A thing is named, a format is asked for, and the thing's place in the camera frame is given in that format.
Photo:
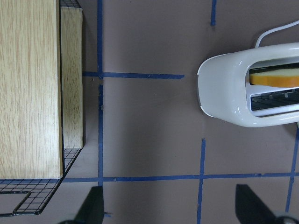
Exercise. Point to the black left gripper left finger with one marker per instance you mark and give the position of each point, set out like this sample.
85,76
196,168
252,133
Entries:
92,209

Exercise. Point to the orange toast slice in toaster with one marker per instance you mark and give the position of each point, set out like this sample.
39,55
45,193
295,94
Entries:
283,78

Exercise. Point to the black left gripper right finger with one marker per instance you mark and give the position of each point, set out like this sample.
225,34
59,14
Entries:
250,209

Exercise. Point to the white two-slot toaster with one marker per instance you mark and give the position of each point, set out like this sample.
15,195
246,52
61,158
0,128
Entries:
225,92

